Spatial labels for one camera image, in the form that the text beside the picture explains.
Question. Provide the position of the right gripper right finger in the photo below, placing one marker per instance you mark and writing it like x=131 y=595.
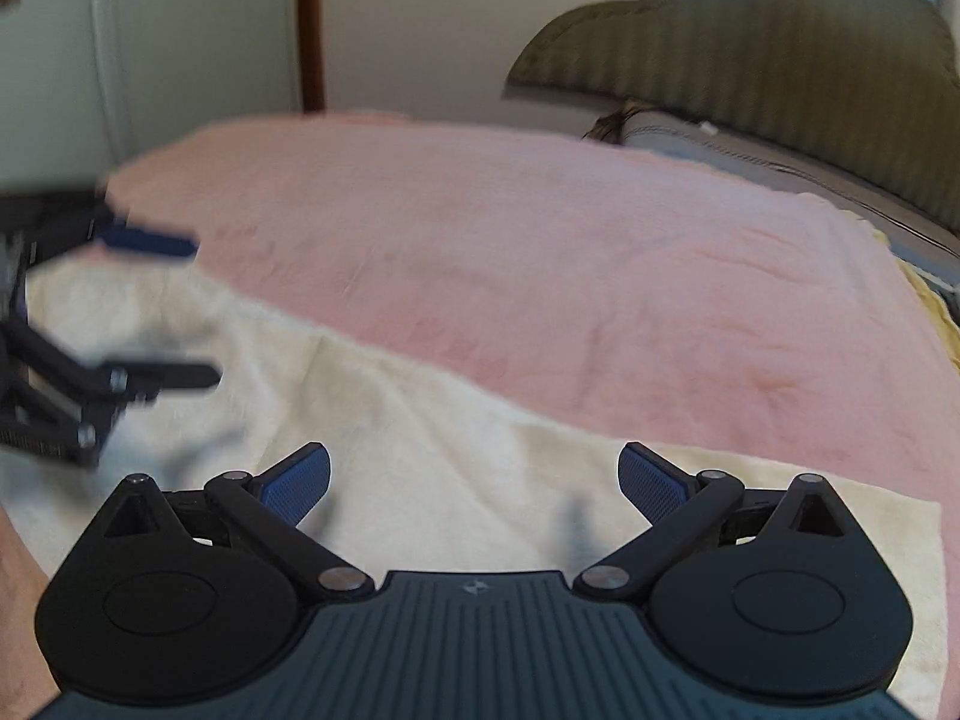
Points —
x=772 y=594

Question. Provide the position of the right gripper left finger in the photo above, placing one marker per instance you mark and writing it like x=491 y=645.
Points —
x=184 y=595

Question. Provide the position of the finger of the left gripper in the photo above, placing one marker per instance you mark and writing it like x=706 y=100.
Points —
x=150 y=242
x=130 y=381

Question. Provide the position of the cream white textured pants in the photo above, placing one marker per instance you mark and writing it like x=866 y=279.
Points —
x=437 y=468

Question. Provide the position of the person's left hand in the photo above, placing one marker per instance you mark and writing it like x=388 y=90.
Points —
x=25 y=682

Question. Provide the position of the white floral wardrobe door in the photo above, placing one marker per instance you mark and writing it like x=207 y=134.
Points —
x=90 y=84

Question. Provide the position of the pink bed blanket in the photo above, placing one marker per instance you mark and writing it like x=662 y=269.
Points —
x=620 y=291

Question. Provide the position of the grey patterned pillow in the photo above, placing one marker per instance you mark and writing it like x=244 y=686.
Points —
x=915 y=236

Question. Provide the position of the olive green upholstered headboard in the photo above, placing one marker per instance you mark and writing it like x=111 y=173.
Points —
x=869 y=86

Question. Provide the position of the brown wooden door frame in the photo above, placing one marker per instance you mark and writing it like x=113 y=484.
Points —
x=310 y=58

